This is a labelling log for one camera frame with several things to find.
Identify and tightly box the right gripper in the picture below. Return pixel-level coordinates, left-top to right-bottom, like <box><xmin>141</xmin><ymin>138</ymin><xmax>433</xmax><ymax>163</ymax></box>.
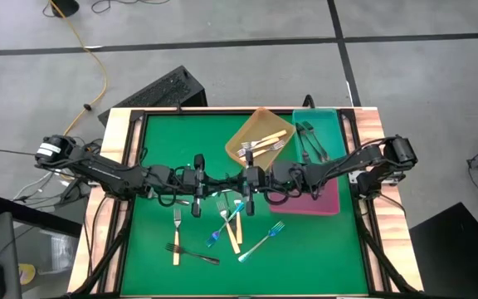
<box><xmin>224</xmin><ymin>155</ymin><xmax>302</xmax><ymax>217</ymax></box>

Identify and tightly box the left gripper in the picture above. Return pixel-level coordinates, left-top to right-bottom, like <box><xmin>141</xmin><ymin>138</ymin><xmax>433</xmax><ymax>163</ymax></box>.
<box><xmin>177</xmin><ymin>154</ymin><xmax>226</xmax><ymax>218</ymax></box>

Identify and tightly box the wooden-handled fork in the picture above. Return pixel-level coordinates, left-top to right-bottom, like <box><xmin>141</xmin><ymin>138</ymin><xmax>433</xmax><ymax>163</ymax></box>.
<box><xmin>233</xmin><ymin>199</ymin><xmax>243</xmax><ymax>245</ymax></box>
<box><xmin>216</xmin><ymin>200</ymin><xmax>241</xmax><ymax>255</ymax></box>
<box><xmin>172</xmin><ymin>207</ymin><xmax>182</xmax><ymax>267</ymax></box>
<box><xmin>237</xmin><ymin>136</ymin><xmax>281</xmax><ymax>158</ymax></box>
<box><xmin>238</xmin><ymin>140</ymin><xmax>286</xmax><ymax>163</ymax></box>
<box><xmin>241</xmin><ymin>129</ymin><xmax>289</xmax><ymax>150</ymax></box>

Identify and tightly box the orange plastic bin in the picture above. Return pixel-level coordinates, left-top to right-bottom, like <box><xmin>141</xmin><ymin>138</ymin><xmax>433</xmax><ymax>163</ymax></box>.
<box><xmin>224</xmin><ymin>106</ymin><xmax>297</xmax><ymax>172</ymax></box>

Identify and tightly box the pink plastic bin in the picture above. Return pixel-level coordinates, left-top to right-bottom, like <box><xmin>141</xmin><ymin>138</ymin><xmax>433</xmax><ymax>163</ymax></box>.
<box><xmin>268</xmin><ymin>178</ymin><xmax>342</xmax><ymax>217</ymax></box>

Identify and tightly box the teal plastic bin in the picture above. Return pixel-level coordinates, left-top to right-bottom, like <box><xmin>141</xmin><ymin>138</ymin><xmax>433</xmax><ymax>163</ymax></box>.
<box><xmin>291</xmin><ymin>107</ymin><xmax>348</xmax><ymax>165</ymax></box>

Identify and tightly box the black perforated computer case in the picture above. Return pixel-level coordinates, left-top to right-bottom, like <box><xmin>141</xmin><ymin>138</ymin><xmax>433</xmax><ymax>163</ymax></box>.
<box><xmin>96</xmin><ymin>65</ymin><xmax>209</xmax><ymax>127</ymax></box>

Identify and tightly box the clear plastic box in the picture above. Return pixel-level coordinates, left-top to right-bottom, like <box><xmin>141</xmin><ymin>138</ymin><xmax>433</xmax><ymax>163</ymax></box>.
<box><xmin>35</xmin><ymin>230</ymin><xmax>80</xmax><ymax>277</ymax></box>

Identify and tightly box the black desk beam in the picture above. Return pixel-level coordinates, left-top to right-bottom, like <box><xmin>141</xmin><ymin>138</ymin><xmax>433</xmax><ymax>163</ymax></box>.
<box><xmin>0</xmin><ymin>194</ymin><xmax>83</xmax><ymax>238</ymax></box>

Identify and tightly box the yellow disc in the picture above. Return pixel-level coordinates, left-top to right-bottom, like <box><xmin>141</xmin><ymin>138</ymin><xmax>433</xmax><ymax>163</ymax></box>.
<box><xmin>17</xmin><ymin>263</ymin><xmax>37</xmax><ymax>287</ymax></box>

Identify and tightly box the black round stand base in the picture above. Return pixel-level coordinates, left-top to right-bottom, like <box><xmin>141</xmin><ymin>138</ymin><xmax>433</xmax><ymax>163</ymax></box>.
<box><xmin>49</xmin><ymin>0</ymin><xmax>80</xmax><ymax>19</ymax></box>

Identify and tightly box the black floor mat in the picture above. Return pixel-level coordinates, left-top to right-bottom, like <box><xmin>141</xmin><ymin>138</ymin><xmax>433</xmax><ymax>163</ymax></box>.
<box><xmin>408</xmin><ymin>202</ymin><xmax>478</xmax><ymax>299</ymax></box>

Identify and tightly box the black aluminium table frame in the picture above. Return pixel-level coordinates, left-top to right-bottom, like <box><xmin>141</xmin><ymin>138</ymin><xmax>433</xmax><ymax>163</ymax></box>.
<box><xmin>69</xmin><ymin>106</ymin><xmax>426</xmax><ymax>299</ymax></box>

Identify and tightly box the yellow extension cable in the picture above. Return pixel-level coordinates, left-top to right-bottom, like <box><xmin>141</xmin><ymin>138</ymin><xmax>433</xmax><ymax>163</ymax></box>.
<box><xmin>47</xmin><ymin>0</ymin><xmax>110</xmax><ymax>137</ymax></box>

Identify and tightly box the white cable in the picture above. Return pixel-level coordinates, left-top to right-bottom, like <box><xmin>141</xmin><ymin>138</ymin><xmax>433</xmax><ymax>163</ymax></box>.
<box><xmin>12</xmin><ymin>168</ymin><xmax>64</xmax><ymax>203</ymax></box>

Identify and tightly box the black floor cable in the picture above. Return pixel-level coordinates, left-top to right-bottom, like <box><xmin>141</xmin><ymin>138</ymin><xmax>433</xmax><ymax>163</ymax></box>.
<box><xmin>90</xmin><ymin>0</ymin><xmax>173</xmax><ymax>14</ymax></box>

